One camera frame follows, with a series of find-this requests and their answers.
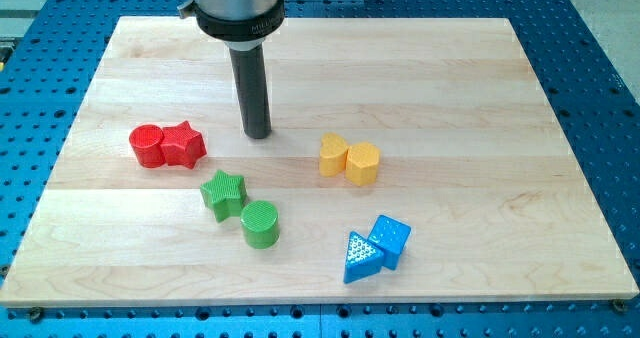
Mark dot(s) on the blue triangle block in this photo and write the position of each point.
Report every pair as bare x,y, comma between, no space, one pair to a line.
362,259

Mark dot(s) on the yellow heart block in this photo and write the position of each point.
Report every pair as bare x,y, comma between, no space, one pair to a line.
333,154

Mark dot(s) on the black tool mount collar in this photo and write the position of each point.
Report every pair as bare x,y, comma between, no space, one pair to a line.
239,31

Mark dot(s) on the blue cube block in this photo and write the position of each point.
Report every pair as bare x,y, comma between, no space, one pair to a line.
390,236

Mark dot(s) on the wooden board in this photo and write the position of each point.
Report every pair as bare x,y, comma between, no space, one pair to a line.
472,158

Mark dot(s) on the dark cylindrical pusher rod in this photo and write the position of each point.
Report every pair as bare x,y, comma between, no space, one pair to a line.
251,87

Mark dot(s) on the red cylinder block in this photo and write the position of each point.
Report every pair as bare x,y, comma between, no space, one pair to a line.
145,141

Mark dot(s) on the red star block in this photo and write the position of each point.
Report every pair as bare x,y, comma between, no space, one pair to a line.
182,145

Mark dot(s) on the green cylinder block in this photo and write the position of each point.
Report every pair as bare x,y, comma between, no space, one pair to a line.
260,224

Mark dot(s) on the yellow hexagon block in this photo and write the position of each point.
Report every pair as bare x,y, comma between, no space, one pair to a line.
362,164

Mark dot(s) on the green star block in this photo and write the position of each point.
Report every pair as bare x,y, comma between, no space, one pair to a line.
224,194

